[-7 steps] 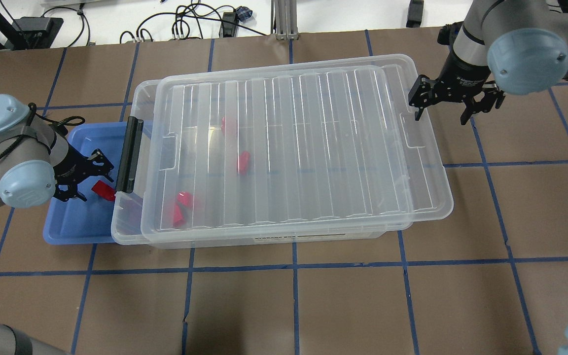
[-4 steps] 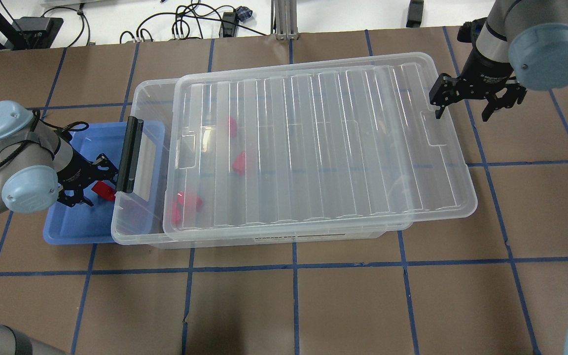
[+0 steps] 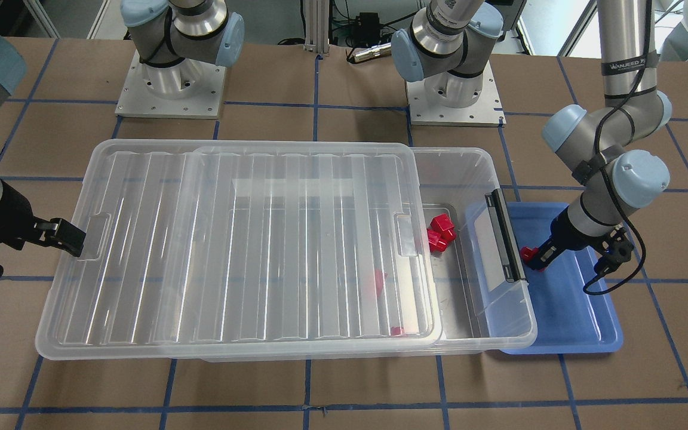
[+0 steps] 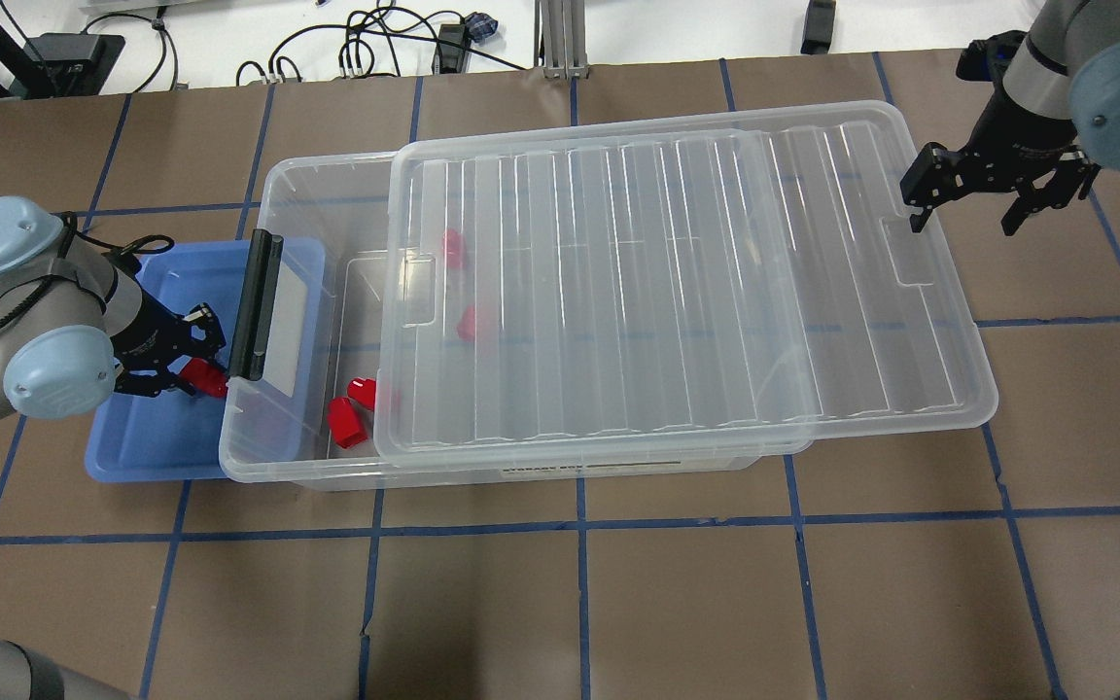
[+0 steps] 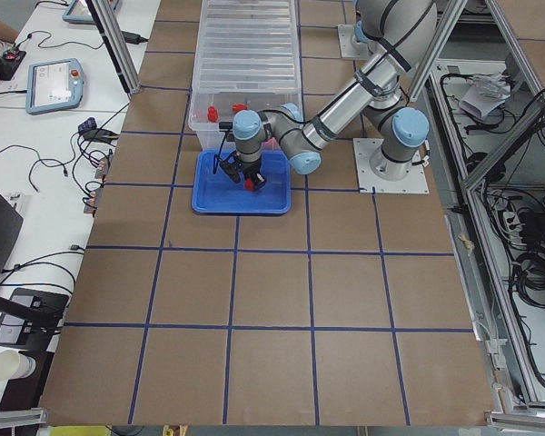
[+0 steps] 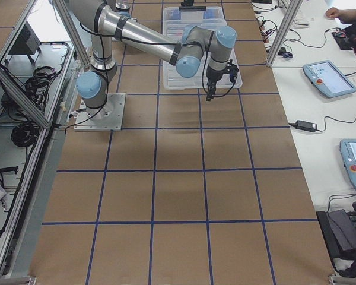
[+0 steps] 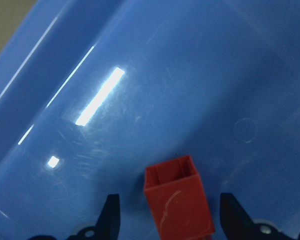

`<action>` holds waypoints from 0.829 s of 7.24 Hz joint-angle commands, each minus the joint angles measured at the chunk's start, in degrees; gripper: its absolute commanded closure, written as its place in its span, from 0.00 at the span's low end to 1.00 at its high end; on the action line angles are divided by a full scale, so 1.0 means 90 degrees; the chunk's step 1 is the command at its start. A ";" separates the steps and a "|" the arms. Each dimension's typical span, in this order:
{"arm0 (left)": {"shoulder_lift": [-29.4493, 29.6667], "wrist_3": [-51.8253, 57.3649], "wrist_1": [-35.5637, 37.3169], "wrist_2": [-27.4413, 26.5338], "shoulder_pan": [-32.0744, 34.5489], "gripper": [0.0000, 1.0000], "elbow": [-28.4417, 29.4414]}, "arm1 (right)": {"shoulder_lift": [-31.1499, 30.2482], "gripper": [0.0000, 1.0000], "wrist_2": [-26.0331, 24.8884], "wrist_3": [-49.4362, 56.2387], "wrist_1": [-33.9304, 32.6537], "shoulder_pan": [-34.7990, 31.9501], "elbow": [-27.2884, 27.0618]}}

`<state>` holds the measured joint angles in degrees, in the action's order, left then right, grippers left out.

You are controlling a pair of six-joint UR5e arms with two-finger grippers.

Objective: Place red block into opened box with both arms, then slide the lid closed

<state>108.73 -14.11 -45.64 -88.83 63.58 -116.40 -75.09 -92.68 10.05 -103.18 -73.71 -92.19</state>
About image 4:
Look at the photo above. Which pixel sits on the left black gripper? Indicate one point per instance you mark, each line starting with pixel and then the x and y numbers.
pixel 144 333

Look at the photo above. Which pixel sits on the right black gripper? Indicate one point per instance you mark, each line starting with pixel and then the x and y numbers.
pixel 1010 136

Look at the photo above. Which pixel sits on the red block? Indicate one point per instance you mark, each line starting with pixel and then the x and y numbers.
pixel 467 328
pixel 345 423
pixel 452 248
pixel 206 377
pixel 366 393

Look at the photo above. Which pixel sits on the clear plastic box lid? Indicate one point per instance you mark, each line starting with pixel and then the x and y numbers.
pixel 889 335

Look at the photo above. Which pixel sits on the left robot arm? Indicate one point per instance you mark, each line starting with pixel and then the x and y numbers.
pixel 61 301

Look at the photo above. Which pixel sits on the clear plastic storage box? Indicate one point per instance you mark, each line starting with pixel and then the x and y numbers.
pixel 553 313

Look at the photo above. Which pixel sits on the black device box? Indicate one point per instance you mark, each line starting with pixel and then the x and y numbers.
pixel 76 64

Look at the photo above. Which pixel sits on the blue plastic tray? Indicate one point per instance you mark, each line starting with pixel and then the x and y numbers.
pixel 175 436

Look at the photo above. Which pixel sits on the black box latch handle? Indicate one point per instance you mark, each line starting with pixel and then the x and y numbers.
pixel 256 306

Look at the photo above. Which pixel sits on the aluminium frame post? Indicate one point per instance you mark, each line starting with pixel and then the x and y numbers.
pixel 560 35

